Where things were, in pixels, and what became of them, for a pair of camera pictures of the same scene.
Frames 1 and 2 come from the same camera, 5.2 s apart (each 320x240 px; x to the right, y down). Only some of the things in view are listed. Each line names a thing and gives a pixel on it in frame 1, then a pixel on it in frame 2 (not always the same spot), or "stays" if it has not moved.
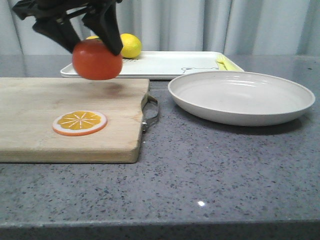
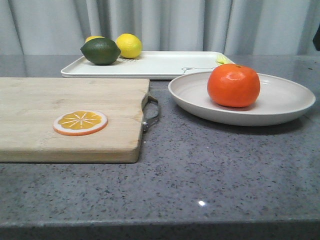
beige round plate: x=240 y=98 stays
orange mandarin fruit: x=94 y=60 -> x=233 y=85
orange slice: x=78 y=123 stays
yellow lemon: x=132 y=45 stays
